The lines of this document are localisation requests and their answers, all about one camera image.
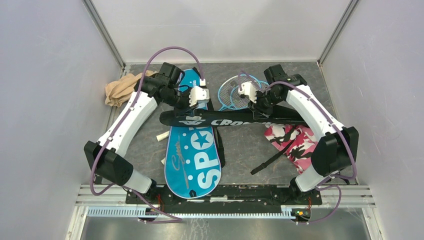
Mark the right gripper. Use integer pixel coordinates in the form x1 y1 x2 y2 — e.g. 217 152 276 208
247 89 283 120

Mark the black Crossway racket bag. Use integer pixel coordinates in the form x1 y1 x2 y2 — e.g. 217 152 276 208
159 105 307 175

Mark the blue Sport racket bag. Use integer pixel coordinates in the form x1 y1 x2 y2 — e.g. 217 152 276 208
164 68 226 200

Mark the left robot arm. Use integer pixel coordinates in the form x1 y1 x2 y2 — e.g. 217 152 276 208
83 62 210 204

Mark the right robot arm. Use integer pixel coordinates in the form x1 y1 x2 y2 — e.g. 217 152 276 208
254 64 359 204

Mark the blue badminton racket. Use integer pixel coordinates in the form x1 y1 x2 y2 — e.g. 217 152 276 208
228 85 249 110
217 73 267 111

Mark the white grip tape roll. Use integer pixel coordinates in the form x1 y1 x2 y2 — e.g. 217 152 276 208
156 130 170 142

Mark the pink camouflage cloth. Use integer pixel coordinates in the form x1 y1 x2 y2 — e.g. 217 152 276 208
264 124 318 174

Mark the beige cloth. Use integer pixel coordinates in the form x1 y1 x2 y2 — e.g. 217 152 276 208
105 73 143 108

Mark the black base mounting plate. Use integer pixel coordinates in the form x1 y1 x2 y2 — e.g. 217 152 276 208
144 184 323 214

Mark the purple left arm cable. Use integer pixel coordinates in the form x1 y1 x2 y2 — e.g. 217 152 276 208
90 46 206 224

